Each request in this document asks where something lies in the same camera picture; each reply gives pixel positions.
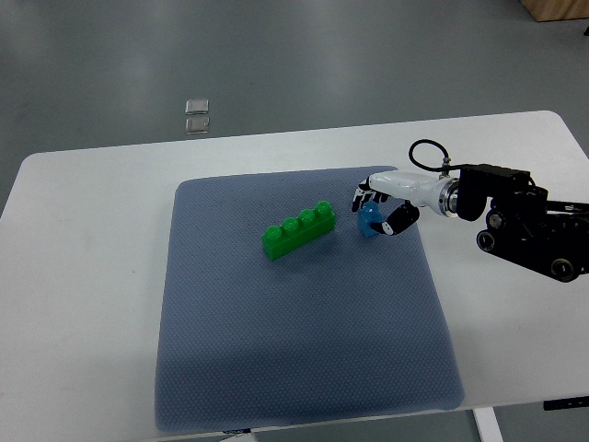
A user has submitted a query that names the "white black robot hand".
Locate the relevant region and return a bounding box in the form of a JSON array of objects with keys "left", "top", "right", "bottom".
[{"left": 352, "top": 170, "right": 458, "bottom": 236}]

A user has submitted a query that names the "blue toy block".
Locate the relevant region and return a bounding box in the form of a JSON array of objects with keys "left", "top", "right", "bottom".
[{"left": 357, "top": 201, "right": 383, "bottom": 238}]

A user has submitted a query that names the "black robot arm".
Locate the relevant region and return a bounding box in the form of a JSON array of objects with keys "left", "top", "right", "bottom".
[{"left": 456, "top": 164, "right": 588, "bottom": 283}]

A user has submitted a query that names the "green four-stud toy block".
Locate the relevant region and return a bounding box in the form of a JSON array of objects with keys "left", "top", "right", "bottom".
[{"left": 261, "top": 201, "right": 336, "bottom": 261}]

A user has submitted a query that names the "wooden box corner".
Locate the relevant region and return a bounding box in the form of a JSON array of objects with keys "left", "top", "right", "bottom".
[{"left": 521, "top": 0, "right": 588, "bottom": 22}]

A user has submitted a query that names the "lower metal floor plate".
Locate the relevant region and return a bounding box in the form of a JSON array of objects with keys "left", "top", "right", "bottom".
[{"left": 185, "top": 116, "right": 210, "bottom": 135}]

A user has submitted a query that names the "metal floor plate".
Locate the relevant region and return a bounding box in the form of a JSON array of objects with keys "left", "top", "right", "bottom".
[
  {"left": 185, "top": 99, "right": 209, "bottom": 115},
  {"left": 185, "top": 116, "right": 210, "bottom": 135}
]

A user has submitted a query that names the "upper metal floor plate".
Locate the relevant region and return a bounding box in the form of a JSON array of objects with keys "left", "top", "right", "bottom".
[{"left": 185, "top": 99, "right": 209, "bottom": 115}]

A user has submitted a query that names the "white table leg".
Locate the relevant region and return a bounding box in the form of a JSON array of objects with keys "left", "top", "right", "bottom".
[{"left": 472, "top": 407, "right": 503, "bottom": 442}]

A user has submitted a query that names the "black table controller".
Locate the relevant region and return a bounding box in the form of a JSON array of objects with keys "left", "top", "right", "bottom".
[{"left": 543, "top": 396, "right": 589, "bottom": 412}]

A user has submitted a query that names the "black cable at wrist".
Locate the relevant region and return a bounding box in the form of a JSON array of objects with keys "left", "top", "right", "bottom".
[{"left": 409, "top": 139, "right": 460, "bottom": 180}]

